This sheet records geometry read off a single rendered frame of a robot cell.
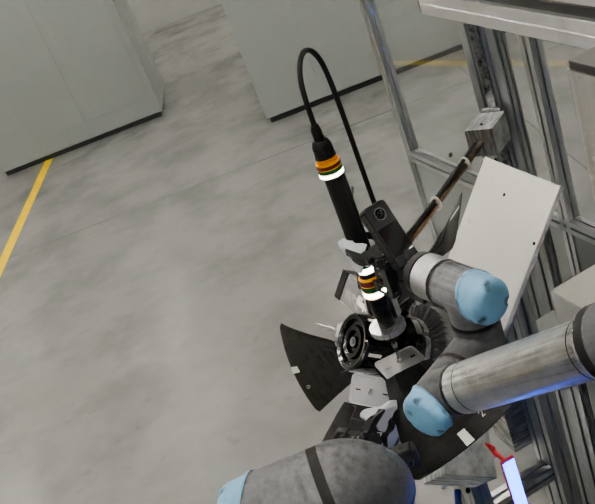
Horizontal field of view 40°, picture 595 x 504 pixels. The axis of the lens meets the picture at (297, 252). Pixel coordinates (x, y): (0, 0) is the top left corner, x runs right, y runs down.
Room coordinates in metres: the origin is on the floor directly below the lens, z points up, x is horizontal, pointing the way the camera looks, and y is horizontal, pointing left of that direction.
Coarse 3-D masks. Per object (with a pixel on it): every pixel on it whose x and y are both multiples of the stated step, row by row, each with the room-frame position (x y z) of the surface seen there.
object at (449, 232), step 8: (456, 208) 1.34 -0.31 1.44; (456, 216) 1.29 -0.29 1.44; (448, 224) 1.32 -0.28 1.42; (456, 224) 1.26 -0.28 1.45; (448, 232) 1.28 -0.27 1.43; (456, 232) 1.24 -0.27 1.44; (440, 240) 1.29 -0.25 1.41; (448, 240) 1.25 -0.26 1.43; (432, 248) 1.31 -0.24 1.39; (440, 248) 1.26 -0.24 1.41; (448, 248) 1.23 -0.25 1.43; (400, 296) 1.34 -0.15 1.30
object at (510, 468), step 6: (510, 462) 0.95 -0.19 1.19; (504, 468) 0.95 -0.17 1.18; (510, 468) 0.95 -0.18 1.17; (516, 468) 0.95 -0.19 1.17; (510, 474) 0.95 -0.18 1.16; (516, 474) 0.95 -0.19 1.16; (510, 480) 0.95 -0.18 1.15; (516, 480) 0.95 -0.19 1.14; (510, 486) 0.95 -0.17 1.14; (516, 486) 0.95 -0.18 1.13; (522, 486) 0.95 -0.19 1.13; (516, 492) 0.95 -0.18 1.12; (522, 492) 0.95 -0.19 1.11; (516, 498) 0.95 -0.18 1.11; (522, 498) 0.95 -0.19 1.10
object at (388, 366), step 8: (400, 352) 1.32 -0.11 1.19; (408, 352) 1.31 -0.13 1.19; (416, 352) 1.31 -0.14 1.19; (384, 360) 1.31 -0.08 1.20; (392, 360) 1.31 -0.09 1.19; (408, 360) 1.29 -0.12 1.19; (416, 360) 1.28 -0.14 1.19; (424, 360) 1.28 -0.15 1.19; (384, 368) 1.29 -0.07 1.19; (392, 368) 1.28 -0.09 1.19; (400, 368) 1.28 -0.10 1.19
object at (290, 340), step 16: (288, 336) 1.64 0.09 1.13; (304, 336) 1.57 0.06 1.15; (288, 352) 1.64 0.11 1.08; (304, 352) 1.58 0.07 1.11; (320, 352) 1.52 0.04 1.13; (336, 352) 1.48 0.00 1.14; (304, 368) 1.59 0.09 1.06; (320, 368) 1.54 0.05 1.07; (336, 368) 1.50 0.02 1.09; (320, 384) 1.55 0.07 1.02; (336, 384) 1.51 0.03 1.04; (320, 400) 1.56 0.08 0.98
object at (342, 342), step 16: (352, 320) 1.41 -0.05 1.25; (368, 320) 1.36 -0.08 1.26; (416, 320) 1.39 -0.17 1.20; (352, 336) 1.39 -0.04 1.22; (368, 336) 1.33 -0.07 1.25; (400, 336) 1.37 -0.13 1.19; (416, 336) 1.35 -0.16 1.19; (352, 352) 1.37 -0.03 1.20; (368, 352) 1.32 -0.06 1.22; (384, 352) 1.33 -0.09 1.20; (352, 368) 1.33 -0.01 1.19; (368, 368) 1.33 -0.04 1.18
